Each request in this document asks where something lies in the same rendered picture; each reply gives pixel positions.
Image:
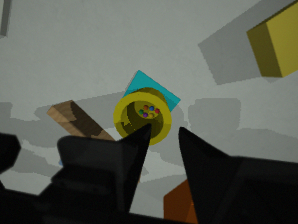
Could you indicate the olive yellow cup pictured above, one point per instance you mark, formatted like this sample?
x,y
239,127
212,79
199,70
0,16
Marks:
x,y
127,119

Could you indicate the brown wooden beam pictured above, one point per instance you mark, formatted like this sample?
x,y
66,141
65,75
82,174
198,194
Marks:
x,y
78,123

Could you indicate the olive yellow block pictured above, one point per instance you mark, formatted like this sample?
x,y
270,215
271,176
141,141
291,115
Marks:
x,y
274,43

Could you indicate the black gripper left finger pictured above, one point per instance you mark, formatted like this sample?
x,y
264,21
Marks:
x,y
124,157

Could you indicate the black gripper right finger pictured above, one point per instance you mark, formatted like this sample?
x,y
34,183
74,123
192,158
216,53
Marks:
x,y
215,178

